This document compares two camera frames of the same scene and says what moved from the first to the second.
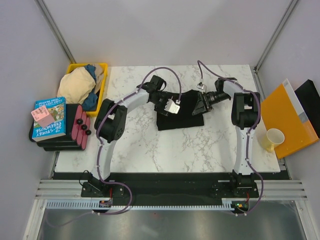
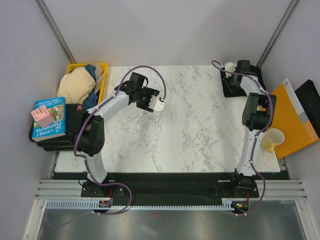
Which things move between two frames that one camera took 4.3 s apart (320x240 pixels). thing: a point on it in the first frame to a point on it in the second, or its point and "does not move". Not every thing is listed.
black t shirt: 181,116 to 230,88
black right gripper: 202,105 to 232,89
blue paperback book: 56,108 does not move
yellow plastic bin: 72,66 does not move
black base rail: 148,185 does not move
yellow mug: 274,137 does not move
